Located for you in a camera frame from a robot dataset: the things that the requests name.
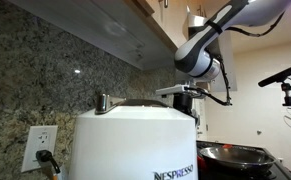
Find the white wall outlet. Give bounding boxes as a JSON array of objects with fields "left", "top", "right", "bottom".
[{"left": 20, "top": 125, "right": 59, "bottom": 173}]

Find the black power plug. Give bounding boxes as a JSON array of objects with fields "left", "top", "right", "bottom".
[{"left": 34, "top": 149, "right": 62, "bottom": 175}]

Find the black stereo camera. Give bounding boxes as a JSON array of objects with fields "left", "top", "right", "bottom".
[{"left": 257, "top": 63, "right": 291, "bottom": 88}]

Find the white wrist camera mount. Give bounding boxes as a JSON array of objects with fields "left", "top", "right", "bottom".
[{"left": 155, "top": 83, "right": 209, "bottom": 100}]

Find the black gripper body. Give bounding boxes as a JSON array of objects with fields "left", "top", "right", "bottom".
[{"left": 172, "top": 92, "right": 199, "bottom": 118}]

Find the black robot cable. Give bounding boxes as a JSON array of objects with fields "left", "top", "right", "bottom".
[{"left": 184, "top": 11, "right": 286, "bottom": 107}]

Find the stainless steel pan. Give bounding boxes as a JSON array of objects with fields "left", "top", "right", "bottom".
[{"left": 199, "top": 145, "right": 278, "bottom": 174}]

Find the wooden upper cabinet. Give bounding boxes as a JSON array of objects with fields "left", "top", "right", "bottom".
[{"left": 8, "top": 0, "right": 191, "bottom": 72}]

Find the Nespresso coffee machine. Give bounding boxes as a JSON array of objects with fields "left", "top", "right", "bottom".
[{"left": 68, "top": 93, "right": 199, "bottom": 180}]

